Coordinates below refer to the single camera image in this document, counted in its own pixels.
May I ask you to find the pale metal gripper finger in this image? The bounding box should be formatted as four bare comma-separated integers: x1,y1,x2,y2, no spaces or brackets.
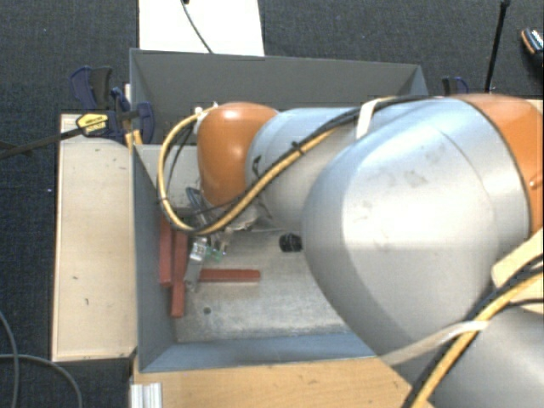
183,235,209,294

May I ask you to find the red-brown flat block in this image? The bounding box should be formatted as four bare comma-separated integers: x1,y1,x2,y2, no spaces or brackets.
170,231,189,319
198,269,262,284
158,218,174,289

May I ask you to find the grey metal bin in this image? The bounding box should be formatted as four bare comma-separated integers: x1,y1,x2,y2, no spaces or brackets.
128,48,429,374

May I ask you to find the pale wood flat board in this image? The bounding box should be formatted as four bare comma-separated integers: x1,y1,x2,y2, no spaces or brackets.
50,113,139,363

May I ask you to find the black cylinder on white bracket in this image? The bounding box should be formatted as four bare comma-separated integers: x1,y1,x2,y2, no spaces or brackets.
278,229,304,254

